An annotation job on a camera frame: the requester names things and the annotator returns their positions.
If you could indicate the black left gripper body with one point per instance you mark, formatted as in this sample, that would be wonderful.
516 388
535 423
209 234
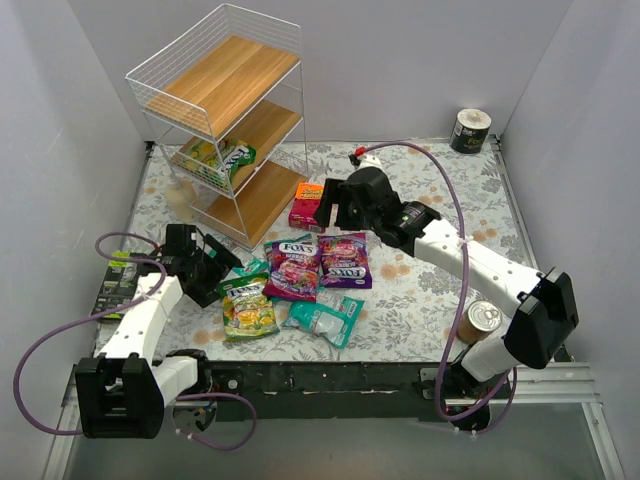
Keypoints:
215 270

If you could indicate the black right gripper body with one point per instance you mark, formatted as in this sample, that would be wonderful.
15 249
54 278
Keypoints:
339 203

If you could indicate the teal mint candy bag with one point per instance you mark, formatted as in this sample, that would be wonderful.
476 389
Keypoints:
332 317
252 267

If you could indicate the green yellow Fox's candy bag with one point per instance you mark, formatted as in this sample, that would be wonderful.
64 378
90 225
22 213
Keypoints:
247 312
214 164

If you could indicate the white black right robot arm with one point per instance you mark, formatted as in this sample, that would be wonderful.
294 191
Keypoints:
541 307

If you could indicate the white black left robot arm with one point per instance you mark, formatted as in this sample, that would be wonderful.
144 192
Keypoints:
121 392

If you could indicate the red orange candy box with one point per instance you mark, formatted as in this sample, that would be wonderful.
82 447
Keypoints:
305 203

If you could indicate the purple Fox's berries candy bag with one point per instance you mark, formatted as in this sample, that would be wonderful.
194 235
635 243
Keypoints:
344 261
294 269

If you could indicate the cream liquid bottle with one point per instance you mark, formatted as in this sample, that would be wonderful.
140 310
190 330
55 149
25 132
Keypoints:
179 196

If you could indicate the black green product box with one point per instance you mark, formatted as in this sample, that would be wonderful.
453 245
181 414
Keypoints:
119 283

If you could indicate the floral patterned table mat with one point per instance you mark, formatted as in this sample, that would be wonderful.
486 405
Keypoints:
408 312

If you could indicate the metal tin can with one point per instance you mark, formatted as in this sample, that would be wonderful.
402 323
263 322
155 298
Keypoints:
479 320

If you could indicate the white wire wooden shelf rack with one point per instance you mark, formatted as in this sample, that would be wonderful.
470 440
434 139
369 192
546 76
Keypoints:
236 73

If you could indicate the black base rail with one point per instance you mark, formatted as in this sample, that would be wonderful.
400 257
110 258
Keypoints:
317 390

